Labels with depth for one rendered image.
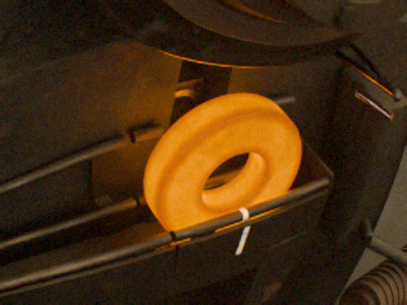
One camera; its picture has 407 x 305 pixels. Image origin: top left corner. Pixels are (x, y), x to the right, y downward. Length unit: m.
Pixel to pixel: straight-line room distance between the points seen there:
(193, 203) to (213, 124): 0.08
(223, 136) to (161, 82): 0.08
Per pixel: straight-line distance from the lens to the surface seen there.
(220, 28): 0.54
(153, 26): 0.52
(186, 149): 0.67
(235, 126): 0.68
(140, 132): 0.71
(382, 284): 0.96
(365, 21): 0.54
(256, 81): 0.78
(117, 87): 0.68
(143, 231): 0.77
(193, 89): 0.78
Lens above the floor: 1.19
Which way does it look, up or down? 37 degrees down
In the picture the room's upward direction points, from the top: 12 degrees clockwise
